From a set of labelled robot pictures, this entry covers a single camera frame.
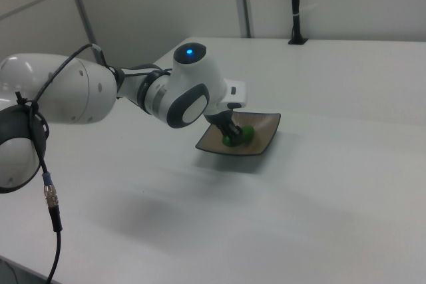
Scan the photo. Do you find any square brown ceramic plate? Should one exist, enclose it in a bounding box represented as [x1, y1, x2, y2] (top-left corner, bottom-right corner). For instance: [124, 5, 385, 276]
[194, 110, 282, 158]

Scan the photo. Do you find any white and dark gripper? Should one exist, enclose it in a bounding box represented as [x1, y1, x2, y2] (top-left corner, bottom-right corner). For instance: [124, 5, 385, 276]
[203, 77, 249, 142]

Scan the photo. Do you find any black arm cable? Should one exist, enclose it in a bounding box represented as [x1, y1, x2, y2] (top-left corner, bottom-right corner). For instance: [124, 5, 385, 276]
[15, 43, 174, 284]

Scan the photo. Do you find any green cucumber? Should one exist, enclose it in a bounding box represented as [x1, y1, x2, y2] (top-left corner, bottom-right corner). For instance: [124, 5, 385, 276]
[222, 125, 256, 148]

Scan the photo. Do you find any grey cable strap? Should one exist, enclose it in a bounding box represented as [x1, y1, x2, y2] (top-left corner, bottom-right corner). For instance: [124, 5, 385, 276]
[106, 64, 126, 98]

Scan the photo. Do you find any grey partition corner post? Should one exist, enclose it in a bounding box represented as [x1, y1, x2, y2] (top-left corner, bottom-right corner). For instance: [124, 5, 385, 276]
[62, 0, 105, 65]

